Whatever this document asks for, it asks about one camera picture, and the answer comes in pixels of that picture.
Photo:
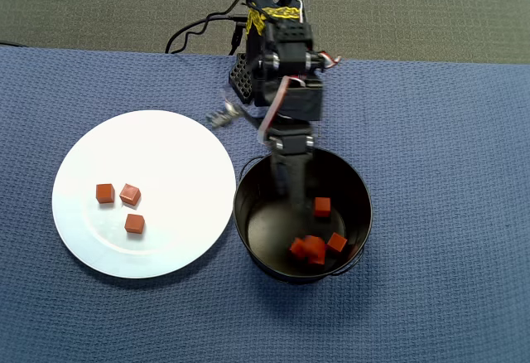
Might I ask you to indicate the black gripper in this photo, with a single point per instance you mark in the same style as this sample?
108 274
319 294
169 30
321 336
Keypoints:
292 144

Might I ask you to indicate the white round plate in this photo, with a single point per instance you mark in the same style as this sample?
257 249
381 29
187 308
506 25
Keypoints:
103 247

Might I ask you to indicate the black metal bucket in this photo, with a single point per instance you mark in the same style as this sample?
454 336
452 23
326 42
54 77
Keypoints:
269 234

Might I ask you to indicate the blue woven table cloth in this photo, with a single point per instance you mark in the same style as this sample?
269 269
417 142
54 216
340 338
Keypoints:
435 214

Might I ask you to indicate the small camera circuit board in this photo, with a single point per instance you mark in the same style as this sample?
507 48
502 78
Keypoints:
221 116

